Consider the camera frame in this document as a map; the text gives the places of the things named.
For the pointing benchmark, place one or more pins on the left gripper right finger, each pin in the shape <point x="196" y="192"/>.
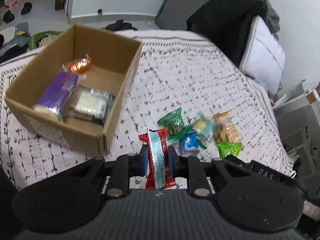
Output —
<point x="192" y="170"/>

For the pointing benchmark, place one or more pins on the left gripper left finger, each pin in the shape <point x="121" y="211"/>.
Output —
<point x="125" y="167"/>

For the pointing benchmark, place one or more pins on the blue snack packet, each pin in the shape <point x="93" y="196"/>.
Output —
<point x="189" y="145"/>

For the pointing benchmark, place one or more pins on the red snack packet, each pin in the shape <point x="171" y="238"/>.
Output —
<point x="159" y="175"/>

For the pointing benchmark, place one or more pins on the light green snack packet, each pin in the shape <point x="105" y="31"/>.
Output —
<point x="226" y="148"/>

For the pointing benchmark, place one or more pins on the yellow teal cookie packet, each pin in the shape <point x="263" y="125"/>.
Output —
<point x="204" y="128"/>

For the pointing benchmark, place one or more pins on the dark green snack packet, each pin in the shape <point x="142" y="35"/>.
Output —
<point x="173" y="121"/>

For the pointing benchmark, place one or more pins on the orange biscuit packet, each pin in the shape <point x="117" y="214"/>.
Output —
<point x="225" y="129"/>

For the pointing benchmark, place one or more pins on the clear white cracker packet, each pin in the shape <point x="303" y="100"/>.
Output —
<point x="90" y="104"/>

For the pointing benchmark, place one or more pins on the cardboard box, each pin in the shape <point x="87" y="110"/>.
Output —
<point x="115" y="60"/>

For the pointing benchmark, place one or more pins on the white patterned bed cover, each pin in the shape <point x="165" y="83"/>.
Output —
<point x="154" y="72"/>

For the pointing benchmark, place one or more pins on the purple snack packet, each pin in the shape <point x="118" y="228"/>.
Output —
<point x="52" y="101"/>

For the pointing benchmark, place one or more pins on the orange foil snack packet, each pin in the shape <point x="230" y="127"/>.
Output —
<point x="79" y="65"/>

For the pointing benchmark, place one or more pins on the white pillow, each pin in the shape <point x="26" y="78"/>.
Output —
<point x="263" y="59"/>

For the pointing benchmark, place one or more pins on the black slippers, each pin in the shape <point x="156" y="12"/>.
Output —
<point x="120" y="25"/>

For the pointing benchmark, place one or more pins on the black coat on chair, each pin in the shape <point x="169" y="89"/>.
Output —
<point x="227" y="24"/>

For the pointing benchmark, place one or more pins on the green cartoon floor mat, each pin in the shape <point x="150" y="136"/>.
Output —
<point x="42" y="39"/>

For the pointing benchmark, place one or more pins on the grey sweater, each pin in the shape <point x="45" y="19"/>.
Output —
<point x="272" y="19"/>

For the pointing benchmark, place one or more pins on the grey door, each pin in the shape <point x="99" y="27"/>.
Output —
<point x="190" y="2"/>

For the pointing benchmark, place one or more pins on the black sock on floor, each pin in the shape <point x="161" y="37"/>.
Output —
<point x="27" y="7"/>

